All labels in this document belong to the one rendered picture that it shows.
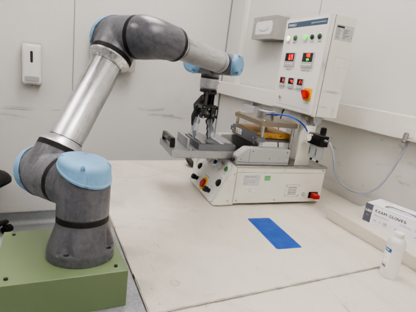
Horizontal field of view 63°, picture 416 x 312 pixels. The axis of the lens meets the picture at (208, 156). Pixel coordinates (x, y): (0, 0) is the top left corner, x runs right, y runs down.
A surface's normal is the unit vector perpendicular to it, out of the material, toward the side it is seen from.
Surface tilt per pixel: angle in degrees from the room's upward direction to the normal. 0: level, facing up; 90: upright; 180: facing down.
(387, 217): 90
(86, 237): 68
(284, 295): 0
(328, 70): 90
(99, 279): 90
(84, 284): 90
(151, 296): 0
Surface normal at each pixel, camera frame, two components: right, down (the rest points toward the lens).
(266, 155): 0.34, 0.27
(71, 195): -0.13, 0.16
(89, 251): 0.52, -0.10
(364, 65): -0.90, 0.00
